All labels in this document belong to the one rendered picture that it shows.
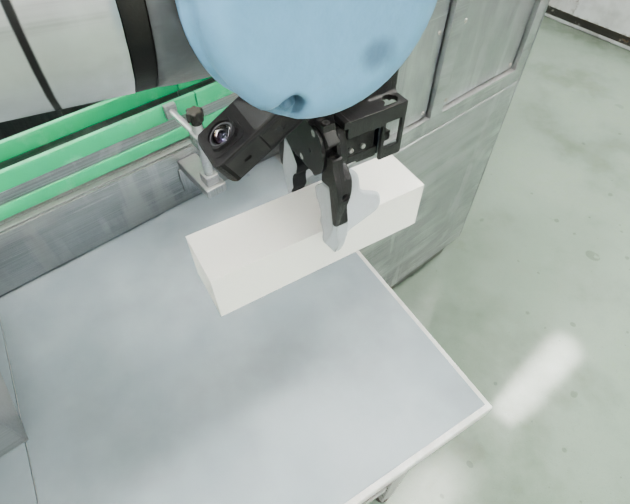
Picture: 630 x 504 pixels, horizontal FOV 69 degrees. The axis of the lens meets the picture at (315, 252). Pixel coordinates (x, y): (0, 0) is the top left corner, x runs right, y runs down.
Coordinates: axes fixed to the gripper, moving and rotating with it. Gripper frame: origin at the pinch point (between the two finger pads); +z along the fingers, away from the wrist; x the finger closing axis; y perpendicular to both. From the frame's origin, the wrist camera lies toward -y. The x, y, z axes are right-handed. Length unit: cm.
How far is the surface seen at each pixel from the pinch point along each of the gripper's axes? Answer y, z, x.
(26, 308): -38, 33, 34
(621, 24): 286, 97, 117
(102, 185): -18, 21, 42
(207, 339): -13.0, 33.3, 12.3
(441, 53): 53, 14, 37
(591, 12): 282, 96, 137
